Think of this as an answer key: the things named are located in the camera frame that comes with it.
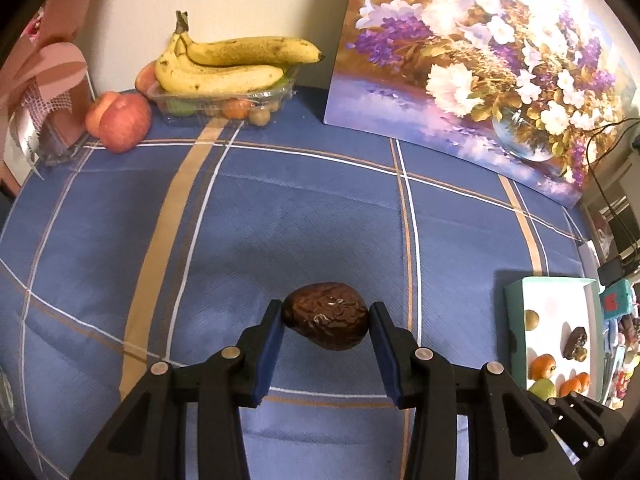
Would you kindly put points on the small yellow-brown fruit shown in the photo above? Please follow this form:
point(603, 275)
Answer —
point(580, 354)

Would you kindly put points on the yellow banana bunch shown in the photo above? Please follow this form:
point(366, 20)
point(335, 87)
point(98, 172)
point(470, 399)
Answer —
point(228, 67)

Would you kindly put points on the orange tangerine with stem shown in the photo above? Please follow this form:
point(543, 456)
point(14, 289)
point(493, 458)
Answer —
point(584, 379)

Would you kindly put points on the flower painting canvas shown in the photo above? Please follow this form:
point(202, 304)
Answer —
point(539, 91)

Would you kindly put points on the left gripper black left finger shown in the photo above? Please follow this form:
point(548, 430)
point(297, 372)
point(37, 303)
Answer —
point(174, 408)

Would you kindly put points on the small olive round fruit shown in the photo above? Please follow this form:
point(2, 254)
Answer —
point(531, 320)

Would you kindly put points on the red apple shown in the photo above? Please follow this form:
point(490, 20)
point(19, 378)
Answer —
point(97, 110)
point(125, 122)

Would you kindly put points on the blue plaid tablecloth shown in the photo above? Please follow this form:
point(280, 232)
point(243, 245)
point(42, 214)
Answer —
point(111, 263)

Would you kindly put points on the green fruit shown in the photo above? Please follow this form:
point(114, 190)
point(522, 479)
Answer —
point(544, 389)

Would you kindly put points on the clear plastic fruit container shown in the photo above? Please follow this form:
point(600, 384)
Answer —
point(256, 107)

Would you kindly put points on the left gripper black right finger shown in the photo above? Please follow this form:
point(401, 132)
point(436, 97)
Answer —
point(509, 430)

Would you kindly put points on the small orange tangerine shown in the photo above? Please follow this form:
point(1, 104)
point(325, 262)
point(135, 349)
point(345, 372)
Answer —
point(542, 367)

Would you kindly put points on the white tray with teal rim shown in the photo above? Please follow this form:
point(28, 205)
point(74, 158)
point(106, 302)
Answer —
point(562, 304)

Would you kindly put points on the black power adapter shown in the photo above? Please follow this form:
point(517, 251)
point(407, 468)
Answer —
point(611, 271)

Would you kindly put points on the teal plastic box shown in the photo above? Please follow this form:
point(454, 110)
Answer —
point(617, 299)

